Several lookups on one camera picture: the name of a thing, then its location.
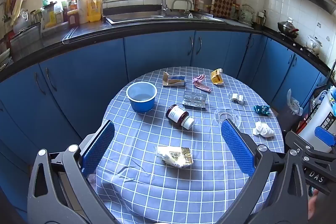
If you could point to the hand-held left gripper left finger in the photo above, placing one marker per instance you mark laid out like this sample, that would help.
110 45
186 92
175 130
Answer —
98 145

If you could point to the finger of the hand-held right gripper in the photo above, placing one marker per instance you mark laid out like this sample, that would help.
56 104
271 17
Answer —
325 135
309 150

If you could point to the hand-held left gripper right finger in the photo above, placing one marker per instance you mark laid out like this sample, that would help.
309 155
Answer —
237 148

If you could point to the blue bowl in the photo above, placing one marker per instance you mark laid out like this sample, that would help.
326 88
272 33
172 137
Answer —
141 106

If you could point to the silver blister pack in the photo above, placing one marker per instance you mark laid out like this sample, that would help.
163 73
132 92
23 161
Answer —
194 99

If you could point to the person's right hand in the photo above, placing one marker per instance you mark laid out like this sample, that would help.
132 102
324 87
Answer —
313 204

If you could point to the crumpled white tissue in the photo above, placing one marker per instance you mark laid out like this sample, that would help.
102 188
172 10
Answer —
263 130

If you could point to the clear plastic cup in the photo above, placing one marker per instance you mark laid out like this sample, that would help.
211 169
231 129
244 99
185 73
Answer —
225 115

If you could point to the white plastic bag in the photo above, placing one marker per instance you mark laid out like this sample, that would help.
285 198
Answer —
294 104

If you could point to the teal foil wrapper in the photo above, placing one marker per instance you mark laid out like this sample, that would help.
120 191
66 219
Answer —
262 109

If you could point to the small white crumpled packet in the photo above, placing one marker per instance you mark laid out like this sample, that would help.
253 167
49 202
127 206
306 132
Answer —
236 98

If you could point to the crumpled white yellow wrapper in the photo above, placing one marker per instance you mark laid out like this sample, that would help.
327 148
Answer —
174 157

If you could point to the brown medicine bottle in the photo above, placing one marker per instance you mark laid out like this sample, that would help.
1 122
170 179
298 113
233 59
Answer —
177 113

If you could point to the blue checked tablecloth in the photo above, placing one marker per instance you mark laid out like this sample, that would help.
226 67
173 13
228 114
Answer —
157 187

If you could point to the crumpled pink wrapper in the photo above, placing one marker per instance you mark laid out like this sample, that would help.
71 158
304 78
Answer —
200 85

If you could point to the yellow packet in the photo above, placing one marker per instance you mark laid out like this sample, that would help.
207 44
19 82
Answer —
216 77

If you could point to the white pot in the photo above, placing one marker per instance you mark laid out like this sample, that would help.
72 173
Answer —
313 45

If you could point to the torn blue cardboard box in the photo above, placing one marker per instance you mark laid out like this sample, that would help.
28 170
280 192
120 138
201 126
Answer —
173 81

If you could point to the black kitchen countertop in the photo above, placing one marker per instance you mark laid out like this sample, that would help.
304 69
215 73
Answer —
86 33

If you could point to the black wok with lid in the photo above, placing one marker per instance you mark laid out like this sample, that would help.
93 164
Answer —
287 28

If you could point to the brown sauce bottle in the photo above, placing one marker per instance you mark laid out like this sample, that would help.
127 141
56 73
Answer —
73 18

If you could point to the pale green kettle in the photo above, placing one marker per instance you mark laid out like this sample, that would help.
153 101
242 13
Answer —
246 15

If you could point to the white paper roll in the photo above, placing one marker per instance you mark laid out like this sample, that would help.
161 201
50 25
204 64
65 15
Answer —
82 11

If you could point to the steel kitchen sink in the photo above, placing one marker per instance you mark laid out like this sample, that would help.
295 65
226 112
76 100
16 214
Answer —
147 17

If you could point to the large yellow bottle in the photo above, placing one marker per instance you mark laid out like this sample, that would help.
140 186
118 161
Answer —
95 6

